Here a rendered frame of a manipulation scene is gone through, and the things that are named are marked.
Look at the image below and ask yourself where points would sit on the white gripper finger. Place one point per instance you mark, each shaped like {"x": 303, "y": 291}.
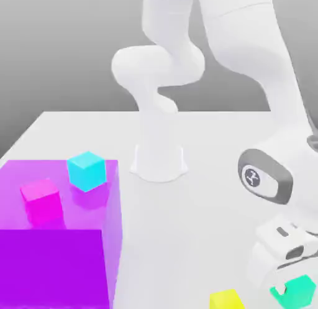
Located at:
{"x": 280, "y": 286}

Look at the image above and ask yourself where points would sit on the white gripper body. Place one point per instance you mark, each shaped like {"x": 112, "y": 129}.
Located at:
{"x": 267, "y": 266}

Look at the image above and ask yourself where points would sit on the small green cube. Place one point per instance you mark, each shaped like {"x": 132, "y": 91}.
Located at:
{"x": 298, "y": 292}

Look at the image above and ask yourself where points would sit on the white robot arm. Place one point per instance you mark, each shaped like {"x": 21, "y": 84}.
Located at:
{"x": 251, "y": 65}

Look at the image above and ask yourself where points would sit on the small yellow cube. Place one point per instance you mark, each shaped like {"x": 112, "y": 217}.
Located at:
{"x": 224, "y": 300}

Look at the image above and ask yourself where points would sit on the small cyan cube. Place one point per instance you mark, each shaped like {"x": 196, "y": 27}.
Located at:
{"x": 87, "y": 173}

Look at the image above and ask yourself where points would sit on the small pink cube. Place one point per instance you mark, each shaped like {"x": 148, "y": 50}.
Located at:
{"x": 43, "y": 202}

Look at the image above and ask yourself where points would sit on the large purple box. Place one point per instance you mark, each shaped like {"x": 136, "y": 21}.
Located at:
{"x": 49, "y": 264}

